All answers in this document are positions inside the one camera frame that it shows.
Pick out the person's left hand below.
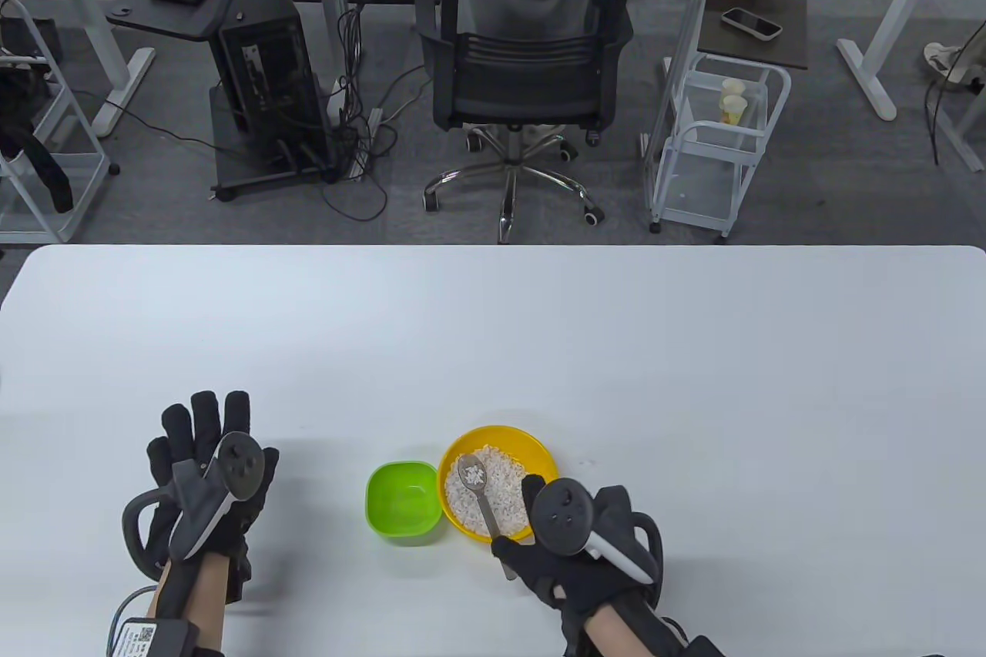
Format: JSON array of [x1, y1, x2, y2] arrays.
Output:
[[146, 391, 280, 600]]

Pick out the person's right hand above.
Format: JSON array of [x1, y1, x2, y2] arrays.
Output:
[[491, 474, 665, 615]]

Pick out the grey hand controller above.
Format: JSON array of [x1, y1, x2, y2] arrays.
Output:
[[532, 478, 656, 582], [122, 432, 266, 579]]

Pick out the white rice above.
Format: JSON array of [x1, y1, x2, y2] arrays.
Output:
[[444, 444, 532, 535]]

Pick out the metal spoon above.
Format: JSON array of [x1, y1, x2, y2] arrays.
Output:
[[458, 455, 518, 582]]

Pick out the small green dish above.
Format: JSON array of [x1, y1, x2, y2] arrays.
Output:
[[365, 461, 443, 546]]

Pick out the person's right forearm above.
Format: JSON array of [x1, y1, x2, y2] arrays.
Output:
[[582, 595, 665, 657]]

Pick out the person's left forearm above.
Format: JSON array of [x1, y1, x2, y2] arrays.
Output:
[[150, 557, 232, 657]]

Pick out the yellow bowl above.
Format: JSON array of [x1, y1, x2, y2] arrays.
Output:
[[437, 425, 560, 542]]

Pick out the white power strip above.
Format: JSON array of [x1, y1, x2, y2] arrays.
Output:
[[350, 108, 384, 180]]

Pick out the white rolling cart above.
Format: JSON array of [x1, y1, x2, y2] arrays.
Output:
[[646, 52, 793, 242], [0, 0, 120, 243]]

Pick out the black cloth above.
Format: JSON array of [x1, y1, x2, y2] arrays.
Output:
[[0, 60, 74, 213]]

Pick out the black computer tower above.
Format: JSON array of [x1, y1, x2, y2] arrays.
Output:
[[220, 16, 328, 149]]

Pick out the black mesh office chair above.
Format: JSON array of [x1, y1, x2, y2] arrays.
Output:
[[414, 0, 646, 245]]

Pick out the dark brown board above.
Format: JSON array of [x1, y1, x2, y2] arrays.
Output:
[[697, 0, 810, 70]]

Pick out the smartphone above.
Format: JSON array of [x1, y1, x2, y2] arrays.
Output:
[[721, 8, 783, 41]]

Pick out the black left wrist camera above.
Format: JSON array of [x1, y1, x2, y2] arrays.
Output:
[[108, 617, 203, 657]]

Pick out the black cable bundle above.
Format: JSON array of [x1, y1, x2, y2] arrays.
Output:
[[320, 0, 432, 223]]

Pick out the aluminium frame post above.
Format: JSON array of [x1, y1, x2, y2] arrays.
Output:
[[643, 0, 723, 173]]

